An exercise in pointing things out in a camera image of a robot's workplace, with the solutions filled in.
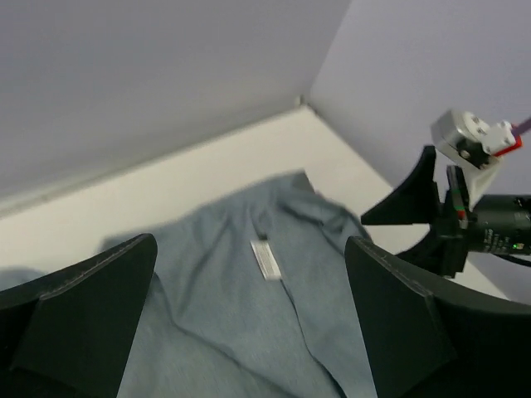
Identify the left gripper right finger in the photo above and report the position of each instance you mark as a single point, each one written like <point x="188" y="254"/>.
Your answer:
<point x="426" y="336"/>

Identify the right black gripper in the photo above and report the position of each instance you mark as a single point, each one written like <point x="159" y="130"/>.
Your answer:
<point x="497" y="225"/>

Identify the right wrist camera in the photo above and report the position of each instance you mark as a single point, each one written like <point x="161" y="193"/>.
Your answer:
<point x="476" y="147"/>

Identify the striped pillowcase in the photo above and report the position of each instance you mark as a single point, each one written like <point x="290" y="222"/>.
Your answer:
<point x="249" y="297"/>

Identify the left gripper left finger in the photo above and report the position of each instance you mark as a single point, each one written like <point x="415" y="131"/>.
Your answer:
<point x="69" y="333"/>

